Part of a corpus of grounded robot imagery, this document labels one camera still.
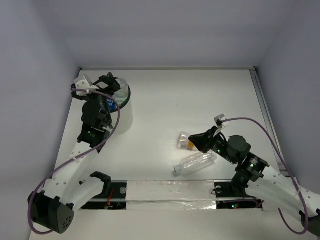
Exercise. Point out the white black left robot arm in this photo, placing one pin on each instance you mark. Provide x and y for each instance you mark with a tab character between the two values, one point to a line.
53	203

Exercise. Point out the clear unlabelled plastic bottle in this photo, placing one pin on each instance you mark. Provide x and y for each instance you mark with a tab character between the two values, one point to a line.
194	163

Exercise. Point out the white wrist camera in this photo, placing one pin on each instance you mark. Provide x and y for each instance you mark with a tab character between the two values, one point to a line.
219	120
82	86

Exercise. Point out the orange-label bottle yellow cap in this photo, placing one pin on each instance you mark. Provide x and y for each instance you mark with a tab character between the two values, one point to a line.
183	142

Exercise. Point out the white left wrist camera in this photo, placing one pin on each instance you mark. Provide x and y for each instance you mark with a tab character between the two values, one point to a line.
82	86

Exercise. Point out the aluminium rail on right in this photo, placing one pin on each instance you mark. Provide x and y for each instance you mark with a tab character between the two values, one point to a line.
264	108

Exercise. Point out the green-white label clear bottle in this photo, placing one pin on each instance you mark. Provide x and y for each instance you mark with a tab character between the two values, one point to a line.
121	95

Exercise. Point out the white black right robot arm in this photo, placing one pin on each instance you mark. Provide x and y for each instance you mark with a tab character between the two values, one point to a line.
256	178

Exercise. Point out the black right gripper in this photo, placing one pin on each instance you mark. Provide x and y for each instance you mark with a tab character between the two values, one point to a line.
203	141

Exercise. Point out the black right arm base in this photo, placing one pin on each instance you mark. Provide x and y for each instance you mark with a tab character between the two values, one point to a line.
229	196

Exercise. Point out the blue-label bottle white cap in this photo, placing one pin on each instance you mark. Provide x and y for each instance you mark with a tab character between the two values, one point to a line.
112	105

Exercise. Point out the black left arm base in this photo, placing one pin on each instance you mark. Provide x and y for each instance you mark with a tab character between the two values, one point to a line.
114	200

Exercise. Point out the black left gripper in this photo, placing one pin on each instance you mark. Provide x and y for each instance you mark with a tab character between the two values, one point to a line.
106	83

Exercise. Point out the white bin with black rim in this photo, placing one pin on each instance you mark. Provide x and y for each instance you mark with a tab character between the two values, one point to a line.
126	115

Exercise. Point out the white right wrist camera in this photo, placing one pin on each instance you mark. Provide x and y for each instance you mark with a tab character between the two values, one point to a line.
219	120

